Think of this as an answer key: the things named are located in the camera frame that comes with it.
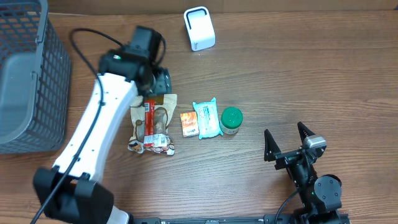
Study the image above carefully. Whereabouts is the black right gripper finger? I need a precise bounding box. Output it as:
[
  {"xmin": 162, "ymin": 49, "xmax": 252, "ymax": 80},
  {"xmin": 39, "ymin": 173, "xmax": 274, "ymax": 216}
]
[
  {"xmin": 297, "ymin": 122, "xmax": 315, "ymax": 143},
  {"xmin": 264, "ymin": 129, "xmax": 281, "ymax": 162}
]

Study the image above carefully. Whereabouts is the red coffee stick sachet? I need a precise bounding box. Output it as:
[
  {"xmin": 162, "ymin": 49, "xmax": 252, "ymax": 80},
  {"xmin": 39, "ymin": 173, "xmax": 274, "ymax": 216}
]
[{"xmin": 144, "ymin": 100, "xmax": 155, "ymax": 147}]

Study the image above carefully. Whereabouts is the beige snack pouch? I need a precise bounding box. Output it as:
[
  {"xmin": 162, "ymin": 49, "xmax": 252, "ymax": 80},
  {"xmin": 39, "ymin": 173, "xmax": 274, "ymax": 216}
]
[{"xmin": 127, "ymin": 94, "xmax": 177, "ymax": 156}]

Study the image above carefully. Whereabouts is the green lid jar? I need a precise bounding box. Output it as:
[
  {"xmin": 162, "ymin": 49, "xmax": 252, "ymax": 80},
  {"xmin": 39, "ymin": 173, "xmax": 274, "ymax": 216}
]
[{"xmin": 220, "ymin": 107, "xmax": 243, "ymax": 134}]

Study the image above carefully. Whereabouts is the teal wet wipes pack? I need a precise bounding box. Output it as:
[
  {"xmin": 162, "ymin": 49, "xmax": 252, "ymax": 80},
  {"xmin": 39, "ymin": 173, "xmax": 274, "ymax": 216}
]
[{"xmin": 193, "ymin": 98, "xmax": 223, "ymax": 139}]

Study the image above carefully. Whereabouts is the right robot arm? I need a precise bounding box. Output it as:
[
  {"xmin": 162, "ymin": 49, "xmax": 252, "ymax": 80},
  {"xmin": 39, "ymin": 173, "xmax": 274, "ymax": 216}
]
[{"xmin": 264, "ymin": 122, "xmax": 344, "ymax": 223}]

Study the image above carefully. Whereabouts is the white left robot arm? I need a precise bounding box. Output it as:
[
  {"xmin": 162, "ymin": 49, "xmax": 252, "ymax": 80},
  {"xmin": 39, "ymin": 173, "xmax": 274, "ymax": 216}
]
[{"xmin": 32, "ymin": 44, "xmax": 170, "ymax": 223}]

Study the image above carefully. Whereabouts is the white barcode scanner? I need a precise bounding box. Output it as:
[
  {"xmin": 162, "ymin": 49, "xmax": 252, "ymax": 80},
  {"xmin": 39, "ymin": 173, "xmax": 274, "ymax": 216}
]
[{"xmin": 183, "ymin": 6, "xmax": 216, "ymax": 52}]

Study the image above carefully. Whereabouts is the orange small box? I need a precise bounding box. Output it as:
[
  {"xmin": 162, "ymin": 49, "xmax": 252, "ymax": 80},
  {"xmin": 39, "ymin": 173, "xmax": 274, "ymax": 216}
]
[{"xmin": 180, "ymin": 111, "xmax": 199, "ymax": 138}]

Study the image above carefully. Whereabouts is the grey plastic shopping basket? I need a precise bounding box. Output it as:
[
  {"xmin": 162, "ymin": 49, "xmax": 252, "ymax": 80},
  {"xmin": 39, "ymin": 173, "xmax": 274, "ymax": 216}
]
[{"xmin": 1, "ymin": 0, "xmax": 72, "ymax": 154}]

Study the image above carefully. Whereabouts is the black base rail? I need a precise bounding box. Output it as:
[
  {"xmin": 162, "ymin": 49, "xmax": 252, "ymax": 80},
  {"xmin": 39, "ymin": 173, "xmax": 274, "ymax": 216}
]
[{"xmin": 129, "ymin": 213, "xmax": 351, "ymax": 224}]

